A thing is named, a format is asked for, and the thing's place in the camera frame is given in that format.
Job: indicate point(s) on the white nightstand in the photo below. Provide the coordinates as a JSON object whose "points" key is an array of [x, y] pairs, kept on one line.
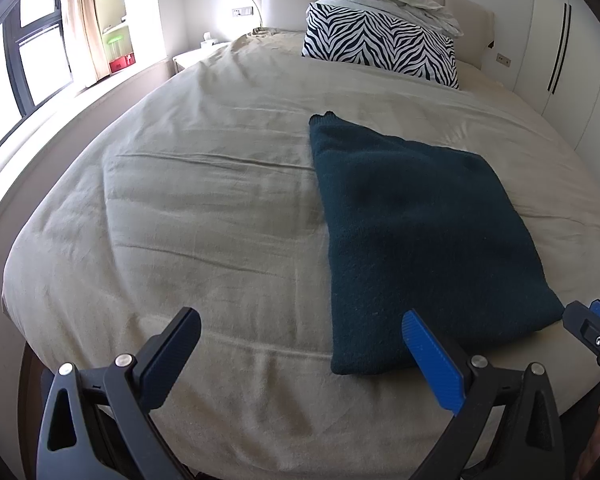
{"points": [[190, 57]]}

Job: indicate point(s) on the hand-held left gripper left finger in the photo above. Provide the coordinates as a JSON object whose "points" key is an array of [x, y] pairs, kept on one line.
{"points": [[172, 355]]}

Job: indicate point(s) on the beige bed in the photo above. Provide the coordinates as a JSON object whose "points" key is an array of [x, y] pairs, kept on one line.
{"points": [[180, 210]]}

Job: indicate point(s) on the zebra print pillow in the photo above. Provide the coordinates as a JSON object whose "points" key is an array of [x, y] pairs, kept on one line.
{"points": [[380, 40]]}

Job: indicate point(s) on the beige curtain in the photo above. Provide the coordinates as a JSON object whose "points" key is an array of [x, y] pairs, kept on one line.
{"points": [[82, 20]]}

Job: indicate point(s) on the white wardrobe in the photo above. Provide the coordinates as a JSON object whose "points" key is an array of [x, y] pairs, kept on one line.
{"points": [[540, 35]]}

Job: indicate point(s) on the white window sill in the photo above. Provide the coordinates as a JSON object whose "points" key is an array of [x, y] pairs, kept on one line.
{"points": [[55, 125]]}

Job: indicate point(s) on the red box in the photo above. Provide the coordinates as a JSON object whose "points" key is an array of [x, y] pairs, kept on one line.
{"points": [[121, 64]]}

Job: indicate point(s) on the crumpled white duvet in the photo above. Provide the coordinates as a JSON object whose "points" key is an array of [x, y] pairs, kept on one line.
{"points": [[405, 0]]}

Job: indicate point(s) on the dark teal knit sweater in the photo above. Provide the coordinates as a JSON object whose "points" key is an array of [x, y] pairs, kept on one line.
{"points": [[405, 235]]}

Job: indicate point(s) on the wall socket panel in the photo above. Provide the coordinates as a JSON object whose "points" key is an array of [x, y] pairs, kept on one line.
{"points": [[504, 59], [242, 11]]}

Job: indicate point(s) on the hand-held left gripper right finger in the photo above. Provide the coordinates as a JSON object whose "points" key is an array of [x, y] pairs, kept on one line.
{"points": [[430, 360]]}

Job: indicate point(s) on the tissue box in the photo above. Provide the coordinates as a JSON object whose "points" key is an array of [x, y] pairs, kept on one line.
{"points": [[208, 40]]}

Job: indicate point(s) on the black framed window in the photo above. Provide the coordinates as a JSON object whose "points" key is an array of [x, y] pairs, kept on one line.
{"points": [[35, 30]]}

